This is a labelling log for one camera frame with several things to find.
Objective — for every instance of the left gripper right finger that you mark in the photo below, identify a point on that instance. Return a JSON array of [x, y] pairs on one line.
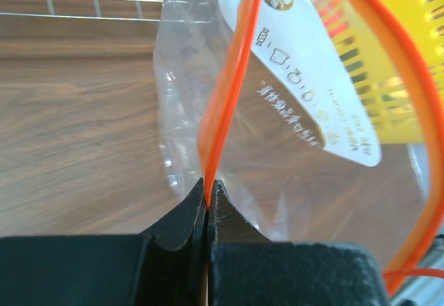
[[231, 243]]

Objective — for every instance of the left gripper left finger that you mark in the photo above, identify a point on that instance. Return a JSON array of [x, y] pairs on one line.
[[172, 269]]

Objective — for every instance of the clear zip bag orange zipper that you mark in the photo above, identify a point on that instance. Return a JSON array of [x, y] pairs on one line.
[[255, 93]]

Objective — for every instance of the yellow plastic basket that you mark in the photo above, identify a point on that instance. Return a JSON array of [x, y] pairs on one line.
[[400, 43]]

